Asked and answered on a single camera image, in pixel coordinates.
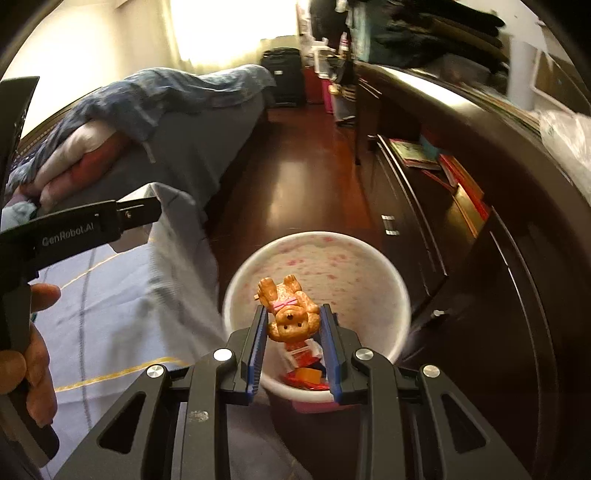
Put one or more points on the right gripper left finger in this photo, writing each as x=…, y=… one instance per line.
x=174, y=423

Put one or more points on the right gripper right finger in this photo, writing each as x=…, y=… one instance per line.
x=415, y=424

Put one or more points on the red white snack wrapper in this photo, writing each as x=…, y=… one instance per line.
x=305, y=366

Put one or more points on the orange bear toy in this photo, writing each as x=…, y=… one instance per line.
x=296, y=318

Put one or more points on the white pink-speckled trash bin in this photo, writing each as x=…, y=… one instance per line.
x=362, y=286

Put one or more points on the person's left hand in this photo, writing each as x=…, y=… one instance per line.
x=32, y=366

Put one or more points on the light blue fleece blanket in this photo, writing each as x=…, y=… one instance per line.
x=17, y=213

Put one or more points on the grey red folded comforter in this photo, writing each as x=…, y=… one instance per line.
x=79, y=161

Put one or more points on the blue checked tablecloth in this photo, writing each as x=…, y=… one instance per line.
x=121, y=312

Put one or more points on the blue patterned quilt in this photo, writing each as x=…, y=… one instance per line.
x=135, y=105

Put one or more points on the bed with grey sheet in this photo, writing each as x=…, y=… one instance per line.
x=188, y=152

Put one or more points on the dark wooden dresser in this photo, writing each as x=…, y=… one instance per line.
x=501, y=306

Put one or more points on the books on dresser shelf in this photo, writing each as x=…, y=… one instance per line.
x=443, y=167

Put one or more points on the black suitcase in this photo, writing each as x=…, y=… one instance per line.
x=285, y=65

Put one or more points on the pink storage box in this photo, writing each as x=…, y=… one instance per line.
x=327, y=95

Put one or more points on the pile of dark clothes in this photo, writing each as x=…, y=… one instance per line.
x=410, y=34

